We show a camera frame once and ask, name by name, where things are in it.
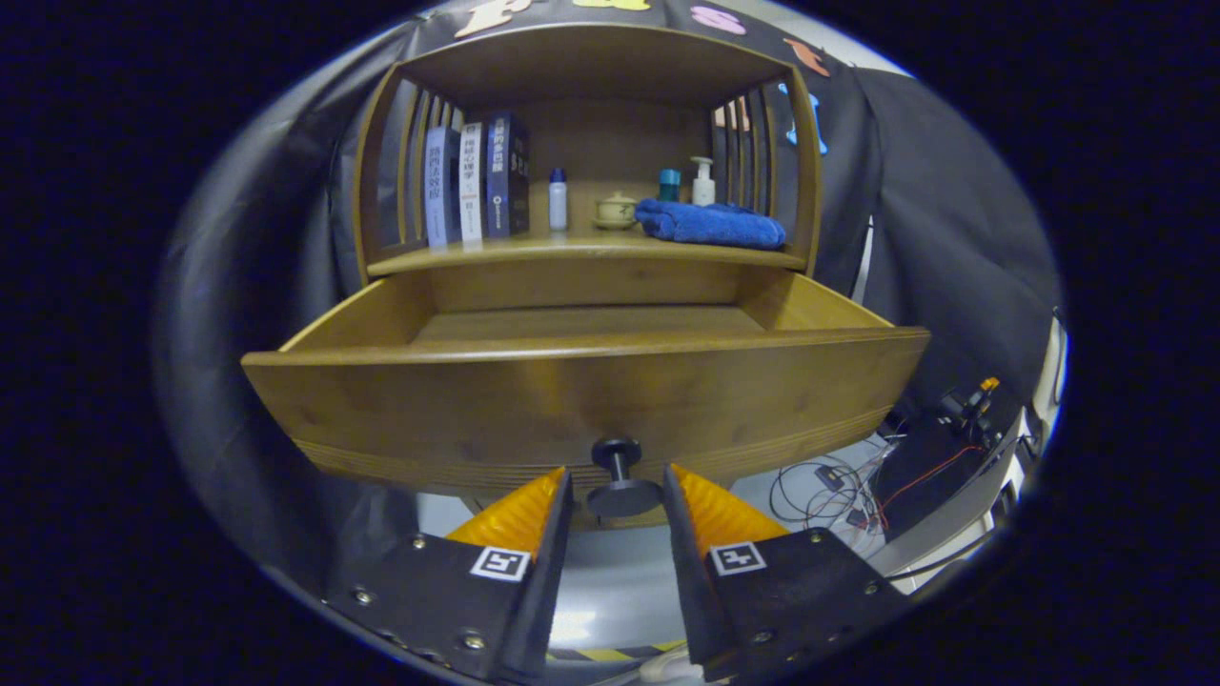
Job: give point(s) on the white curved panel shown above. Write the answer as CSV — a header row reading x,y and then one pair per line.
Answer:
x,y
1056,367

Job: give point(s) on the white book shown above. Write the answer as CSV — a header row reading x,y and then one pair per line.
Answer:
x,y
472,186

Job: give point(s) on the wooden cabinet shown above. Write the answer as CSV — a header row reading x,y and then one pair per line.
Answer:
x,y
610,133

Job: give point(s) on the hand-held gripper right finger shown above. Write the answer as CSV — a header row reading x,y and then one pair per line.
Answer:
x,y
688,581

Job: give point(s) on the white bottle with blue cap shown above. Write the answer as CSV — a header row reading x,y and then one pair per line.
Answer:
x,y
558,205

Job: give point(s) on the blue towel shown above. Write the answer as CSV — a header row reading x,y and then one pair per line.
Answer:
x,y
710,227

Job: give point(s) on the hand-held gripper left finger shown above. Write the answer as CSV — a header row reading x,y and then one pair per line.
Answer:
x,y
543,581

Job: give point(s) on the yellow black floor tape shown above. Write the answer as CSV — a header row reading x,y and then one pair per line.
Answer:
x,y
610,654

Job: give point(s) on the teal bottle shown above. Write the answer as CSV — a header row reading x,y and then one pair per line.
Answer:
x,y
669,186

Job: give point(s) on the wooden countertop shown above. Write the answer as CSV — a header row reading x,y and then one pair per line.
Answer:
x,y
591,252

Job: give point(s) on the black equipment with orange part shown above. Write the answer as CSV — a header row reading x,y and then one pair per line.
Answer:
x,y
934,467

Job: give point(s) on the black backdrop cloth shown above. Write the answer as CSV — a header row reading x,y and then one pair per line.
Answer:
x,y
934,191

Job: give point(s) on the light blue book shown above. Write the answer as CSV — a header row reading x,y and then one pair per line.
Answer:
x,y
440,191

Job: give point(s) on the beige lidded teacup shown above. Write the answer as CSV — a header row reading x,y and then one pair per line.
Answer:
x,y
615,211

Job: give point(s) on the wooden drawer with black knob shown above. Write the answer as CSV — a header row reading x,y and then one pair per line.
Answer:
x,y
572,400

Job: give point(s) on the white pump bottle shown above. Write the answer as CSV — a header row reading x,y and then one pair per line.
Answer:
x,y
703,189

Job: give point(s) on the dark blue book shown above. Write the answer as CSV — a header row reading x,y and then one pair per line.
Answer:
x,y
503,176

